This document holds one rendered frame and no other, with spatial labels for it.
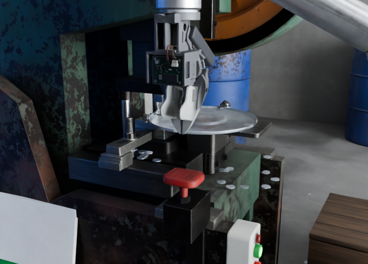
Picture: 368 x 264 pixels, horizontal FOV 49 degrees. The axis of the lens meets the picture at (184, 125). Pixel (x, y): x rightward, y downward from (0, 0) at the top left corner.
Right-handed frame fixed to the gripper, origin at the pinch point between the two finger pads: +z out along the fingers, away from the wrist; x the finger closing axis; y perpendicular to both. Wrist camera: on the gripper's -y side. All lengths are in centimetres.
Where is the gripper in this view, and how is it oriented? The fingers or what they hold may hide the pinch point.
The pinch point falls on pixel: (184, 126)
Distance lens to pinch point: 74.6
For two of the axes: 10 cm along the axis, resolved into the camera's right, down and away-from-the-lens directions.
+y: -4.3, 2.3, -8.7
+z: 0.0, 9.7, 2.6
